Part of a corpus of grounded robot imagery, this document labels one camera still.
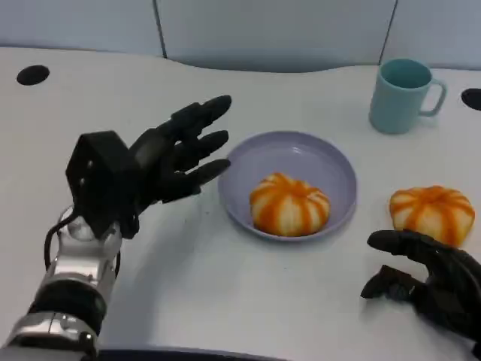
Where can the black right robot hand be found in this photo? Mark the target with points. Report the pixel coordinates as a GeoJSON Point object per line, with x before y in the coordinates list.
{"type": "Point", "coordinates": [451, 286]}

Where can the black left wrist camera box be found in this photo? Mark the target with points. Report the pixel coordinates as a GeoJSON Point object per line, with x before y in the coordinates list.
{"type": "Point", "coordinates": [99, 180]}

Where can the pale green mug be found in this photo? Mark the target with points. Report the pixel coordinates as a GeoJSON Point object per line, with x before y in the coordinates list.
{"type": "Point", "coordinates": [396, 99]}

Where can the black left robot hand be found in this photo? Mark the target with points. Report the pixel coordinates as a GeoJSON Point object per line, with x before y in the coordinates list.
{"type": "Point", "coordinates": [165, 165]}

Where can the grey partition panel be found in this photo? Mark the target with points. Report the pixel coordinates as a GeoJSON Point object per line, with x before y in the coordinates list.
{"type": "Point", "coordinates": [276, 34]}
{"type": "Point", "coordinates": [75, 24]}
{"type": "Point", "coordinates": [437, 32]}

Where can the orange white toy bread roll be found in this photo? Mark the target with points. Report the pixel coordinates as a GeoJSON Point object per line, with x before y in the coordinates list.
{"type": "Point", "coordinates": [432, 210]}
{"type": "Point", "coordinates": [289, 207]}

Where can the lilac plate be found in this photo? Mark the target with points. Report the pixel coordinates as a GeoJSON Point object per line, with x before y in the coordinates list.
{"type": "Point", "coordinates": [300, 158]}

